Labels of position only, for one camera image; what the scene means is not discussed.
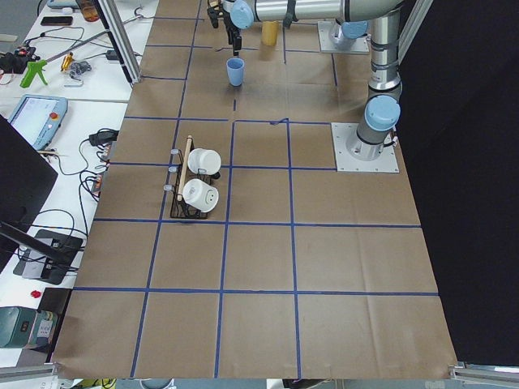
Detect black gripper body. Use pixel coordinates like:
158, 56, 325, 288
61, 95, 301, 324
207, 0, 237, 30

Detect light blue plastic cup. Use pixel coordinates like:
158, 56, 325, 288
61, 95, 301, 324
226, 58, 245, 87

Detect bamboo chopstick holder cup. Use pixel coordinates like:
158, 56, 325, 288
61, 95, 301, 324
261, 21, 279, 47

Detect white plain mug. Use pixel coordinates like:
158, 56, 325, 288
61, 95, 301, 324
187, 148, 221, 175

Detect white smiley mug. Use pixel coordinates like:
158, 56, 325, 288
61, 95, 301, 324
182, 178, 219, 212

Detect black power adapter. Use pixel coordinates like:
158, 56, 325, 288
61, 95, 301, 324
88, 128, 119, 146

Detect black smartphone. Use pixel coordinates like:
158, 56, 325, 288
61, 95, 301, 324
41, 15, 74, 27

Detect blue teach pendant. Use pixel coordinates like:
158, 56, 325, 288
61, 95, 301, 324
8, 94, 68, 151

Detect black monitor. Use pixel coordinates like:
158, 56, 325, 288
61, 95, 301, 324
0, 114, 60, 272

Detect green box device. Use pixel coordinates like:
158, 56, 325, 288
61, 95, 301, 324
1, 306, 58, 348

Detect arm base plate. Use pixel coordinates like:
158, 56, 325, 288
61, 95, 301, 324
318, 20, 370, 54
331, 122, 399, 173

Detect aluminium frame post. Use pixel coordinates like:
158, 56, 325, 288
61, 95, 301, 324
94, 0, 141, 85

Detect black wire mug rack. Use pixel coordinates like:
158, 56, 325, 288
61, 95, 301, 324
164, 135, 221, 220

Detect green handled reacher tool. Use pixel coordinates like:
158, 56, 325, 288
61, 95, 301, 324
20, 29, 109, 88

